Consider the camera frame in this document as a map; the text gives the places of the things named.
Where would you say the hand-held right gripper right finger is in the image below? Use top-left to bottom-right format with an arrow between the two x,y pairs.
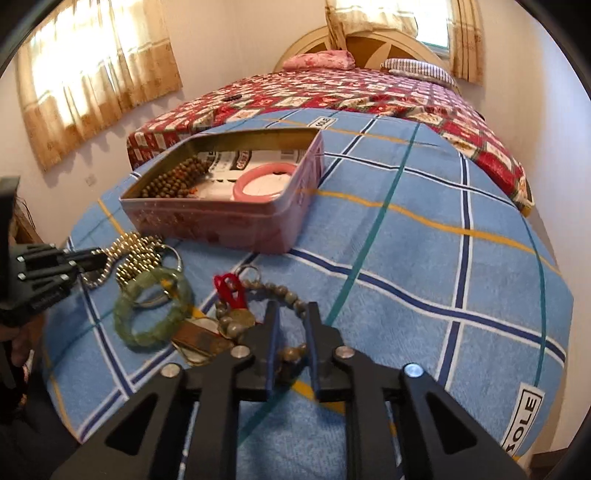
305,302 -> 527,480

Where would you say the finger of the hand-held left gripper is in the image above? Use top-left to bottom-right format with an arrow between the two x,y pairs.
14,244 -> 108,274
16,268 -> 80,302

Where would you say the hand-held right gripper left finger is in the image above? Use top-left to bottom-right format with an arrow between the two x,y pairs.
51,300 -> 282,480

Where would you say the grey bead bracelet red tassel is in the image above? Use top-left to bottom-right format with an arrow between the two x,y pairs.
213,265 -> 309,366

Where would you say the pearl bead necklace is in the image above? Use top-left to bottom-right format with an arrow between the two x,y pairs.
81,232 -> 166,291

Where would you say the silver hoop ring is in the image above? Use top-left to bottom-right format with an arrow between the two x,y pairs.
137,244 -> 184,309

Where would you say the pink metal tin box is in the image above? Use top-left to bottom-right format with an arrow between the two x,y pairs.
119,128 -> 325,254

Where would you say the brown wooden furniture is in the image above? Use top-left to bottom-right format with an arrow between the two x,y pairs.
10,194 -> 45,246

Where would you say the blue plaid blanket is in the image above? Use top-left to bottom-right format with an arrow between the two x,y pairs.
41,108 -> 576,480

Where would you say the pink bangle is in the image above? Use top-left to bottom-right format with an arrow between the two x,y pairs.
232,162 -> 299,203

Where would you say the white printed paper card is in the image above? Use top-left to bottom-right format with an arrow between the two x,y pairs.
193,148 -> 311,202

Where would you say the beige patterned curtain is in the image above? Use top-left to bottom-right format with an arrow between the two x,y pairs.
16,0 -> 184,172
449,0 -> 486,85
324,0 -> 419,52

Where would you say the red patterned bed sheet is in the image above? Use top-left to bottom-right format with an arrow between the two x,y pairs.
126,65 -> 534,219

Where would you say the pink floral pillow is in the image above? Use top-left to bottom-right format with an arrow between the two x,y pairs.
282,51 -> 356,71

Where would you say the beige wooden headboard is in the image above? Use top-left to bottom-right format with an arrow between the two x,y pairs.
273,25 -> 451,75

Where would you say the striped pillow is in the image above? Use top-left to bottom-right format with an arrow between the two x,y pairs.
379,58 -> 459,89

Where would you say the window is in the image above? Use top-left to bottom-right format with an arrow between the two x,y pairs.
416,0 -> 452,52

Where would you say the brown wooden bead necklace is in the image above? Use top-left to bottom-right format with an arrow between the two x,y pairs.
140,156 -> 209,200

